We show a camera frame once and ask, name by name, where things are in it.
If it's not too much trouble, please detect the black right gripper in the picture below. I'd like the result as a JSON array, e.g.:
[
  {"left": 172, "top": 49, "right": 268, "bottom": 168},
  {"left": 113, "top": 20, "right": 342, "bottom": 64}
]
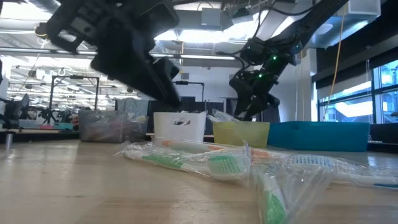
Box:
[{"left": 229, "top": 37, "right": 299, "bottom": 121}]

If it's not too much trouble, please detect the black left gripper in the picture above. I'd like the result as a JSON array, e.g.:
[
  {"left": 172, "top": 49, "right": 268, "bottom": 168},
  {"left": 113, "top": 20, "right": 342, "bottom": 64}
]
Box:
[{"left": 34, "top": 0, "right": 181, "bottom": 106}]

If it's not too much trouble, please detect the blue toothbrush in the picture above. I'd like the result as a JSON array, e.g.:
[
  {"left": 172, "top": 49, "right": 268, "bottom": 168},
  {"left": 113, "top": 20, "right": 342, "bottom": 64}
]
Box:
[
  {"left": 279, "top": 154, "right": 398, "bottom": 190},
  {"left": 206, "top": 109, "right": 240, "bottom": 123}
]

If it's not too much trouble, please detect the green toothbrush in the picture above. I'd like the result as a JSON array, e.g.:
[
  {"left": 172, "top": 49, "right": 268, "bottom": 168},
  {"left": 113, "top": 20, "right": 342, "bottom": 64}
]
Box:
[
  {"left": 113, "top": 140, "right": 252, "bottom": 185},
  {"left": 251, "top": 161, "right": 336, "bottom": 224}
]

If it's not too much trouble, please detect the orange toothbrush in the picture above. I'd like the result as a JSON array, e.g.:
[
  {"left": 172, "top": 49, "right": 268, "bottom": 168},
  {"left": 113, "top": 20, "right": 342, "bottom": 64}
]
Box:
[{"left": 154, "top": 138, "right": 274, "bottom": 159}]

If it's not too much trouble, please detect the yellow plastic bin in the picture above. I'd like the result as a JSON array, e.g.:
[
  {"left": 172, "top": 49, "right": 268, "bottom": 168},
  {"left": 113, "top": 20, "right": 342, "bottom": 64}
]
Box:
[{"left": 213, "top": 121, "right": 271, "bottom": 149}]

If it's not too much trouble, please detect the dark office partition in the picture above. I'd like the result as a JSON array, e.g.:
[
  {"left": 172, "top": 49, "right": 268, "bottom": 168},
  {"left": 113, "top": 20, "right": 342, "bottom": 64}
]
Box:
[{"left": 114, "top": 98, "right": 280, "bottom": 133}]

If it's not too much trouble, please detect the long ceiling light bar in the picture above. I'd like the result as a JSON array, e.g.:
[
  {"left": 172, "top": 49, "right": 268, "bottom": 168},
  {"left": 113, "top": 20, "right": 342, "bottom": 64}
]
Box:
[{"left": 0, "top": 46, "right": 239, "bottom": 63}]

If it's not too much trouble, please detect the white plastic bin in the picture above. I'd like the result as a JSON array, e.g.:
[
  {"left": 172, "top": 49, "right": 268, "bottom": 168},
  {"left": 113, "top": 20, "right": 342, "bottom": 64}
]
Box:
[{"left": 153, "top": 111, "right": 206, "bottom": 142}]

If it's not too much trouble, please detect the teal plastic bin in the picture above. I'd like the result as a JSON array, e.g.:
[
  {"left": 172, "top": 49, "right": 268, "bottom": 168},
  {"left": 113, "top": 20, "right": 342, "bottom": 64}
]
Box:
[{"left": 267, "top": 121, "right": 371, "bottom": 152}]

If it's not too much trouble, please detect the grey transparent plastic bin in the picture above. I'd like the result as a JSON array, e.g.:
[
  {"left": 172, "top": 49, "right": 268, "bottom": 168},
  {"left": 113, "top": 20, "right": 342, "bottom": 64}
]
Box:
[{"left": 78, "top": 109, "right": 149, "bottom": 143}]

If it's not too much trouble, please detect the window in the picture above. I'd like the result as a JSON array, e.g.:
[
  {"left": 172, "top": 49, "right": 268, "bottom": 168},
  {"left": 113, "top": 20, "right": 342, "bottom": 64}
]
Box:
[{"left": 317, "top": 58, "right": 398, "bottom": 125}]

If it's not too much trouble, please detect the office chair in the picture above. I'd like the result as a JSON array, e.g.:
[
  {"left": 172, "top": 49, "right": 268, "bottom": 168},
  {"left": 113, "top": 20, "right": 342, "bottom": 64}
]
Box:
[{"left": 0, "top": 93, "right": 31, "bottom": 130}]

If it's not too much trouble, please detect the black gantry frame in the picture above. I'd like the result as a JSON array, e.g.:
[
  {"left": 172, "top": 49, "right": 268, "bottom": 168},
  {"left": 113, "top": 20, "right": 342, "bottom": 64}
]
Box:
[
  {"left": 47, "top": 74, "right": 100, "bottom": 125},
  {"left": 174, "top": 80, "right": 205, "bottom": 103}
]

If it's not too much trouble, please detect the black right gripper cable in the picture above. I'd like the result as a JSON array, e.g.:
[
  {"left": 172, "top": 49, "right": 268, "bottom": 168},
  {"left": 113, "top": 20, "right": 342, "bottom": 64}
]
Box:
[{"left": 216, "top": 0, "right": 315, "bottom": 71}]

